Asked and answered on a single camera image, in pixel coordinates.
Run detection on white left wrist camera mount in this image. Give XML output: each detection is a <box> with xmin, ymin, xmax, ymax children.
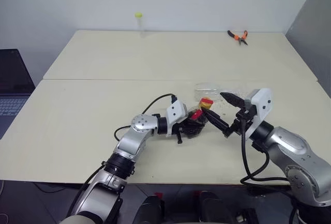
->
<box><xmin>165</xmin><ymin>101</ymin><xmax>188</xmax><ymax>136</ymax></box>

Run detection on dark rounded shape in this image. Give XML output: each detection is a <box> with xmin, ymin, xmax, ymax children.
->
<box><xmin>194</xmin><ymin>189</ymin><xmax>230</xmax><ymax>224</ymax></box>
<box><xmin>133</xmin><ymin>192</ymin><xmax>166</xmax><ymax>224</ymax></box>

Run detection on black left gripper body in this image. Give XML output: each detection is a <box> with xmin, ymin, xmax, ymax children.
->
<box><xmin>175</xmin><ymin>119</ymin><xmax>192</xmax><ymax>144</ymax></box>

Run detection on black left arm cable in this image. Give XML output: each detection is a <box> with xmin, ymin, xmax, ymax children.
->
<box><xmin>114</xmin><ymin>94</ymin><xmax>178</xmax><ymax>142</ymax></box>

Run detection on clear tube with yellow cap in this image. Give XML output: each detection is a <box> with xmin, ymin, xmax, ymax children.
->
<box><xmin>134</xmin><ymin>11</ymin><xmax>148</xmax><ymax>38</ymax></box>

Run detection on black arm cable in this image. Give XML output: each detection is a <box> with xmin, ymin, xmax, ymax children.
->
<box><xmin>239</xmin><ymin>116</ymin><xmax>293</xmax><ymax>191</ymax></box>
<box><xmin>114</xmin><ymin>94</ymin><xmax>178</xmax><ymax>142</ymax></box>

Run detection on orange and black pliers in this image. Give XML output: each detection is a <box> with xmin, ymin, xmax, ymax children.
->
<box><xmin>227</xmin><ymin>29</ymin><xmax>249</xmax><ymax>47</ymax></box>

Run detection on black floor cable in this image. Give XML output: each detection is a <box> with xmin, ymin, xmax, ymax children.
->
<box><xmin>34</xmin><ymin>182</ymin><xmax>78</xmax><ymax>191</ymax></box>

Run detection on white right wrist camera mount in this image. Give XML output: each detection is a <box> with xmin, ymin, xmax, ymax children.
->
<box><xmin>245</xmin><ymin>87</ymin><xmax>274</xmax><ymax>141</ymax></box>

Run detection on dark laptop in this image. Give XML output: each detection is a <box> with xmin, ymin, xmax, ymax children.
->
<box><xmin>0</xmin><ymin>49</ymin><xmax>36</xmax><ymax>141</ymax></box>

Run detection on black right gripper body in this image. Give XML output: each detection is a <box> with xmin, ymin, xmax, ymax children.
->
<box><xmin>223</xmin><ymin>99</ymin><xmax>256</xmax><ymax>139</ymax></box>

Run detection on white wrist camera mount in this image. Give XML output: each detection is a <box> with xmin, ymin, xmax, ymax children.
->
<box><xmin>245</xmin><ymin>87</ymin><xmax>274</xmax><ymax>141</ymax></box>
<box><xmin>165</xmin><ymin>101</ymin><xmax>188</xmax><ymax>136</ymax></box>

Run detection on clear plastic bag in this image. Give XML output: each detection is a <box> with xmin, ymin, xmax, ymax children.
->
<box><xmin>193</xmin><ymin>82</ymin><xmax>228</xmax><ymax>106</ymax></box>

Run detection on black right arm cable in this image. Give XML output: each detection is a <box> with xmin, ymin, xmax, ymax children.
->
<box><xmin>239</xmin><ymin>116</ymin><xmax>293</xmax><ymax>191</ymax></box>

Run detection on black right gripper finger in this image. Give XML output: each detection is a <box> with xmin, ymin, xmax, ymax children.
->
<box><xmin>219</xmin><ymin>92</ymin><xmax>247</xmax><ymax>111</ymax></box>
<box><xmin>201</xmin><ymin>107</ymin><xmax>230</xmax><ymax>133</ymax></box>

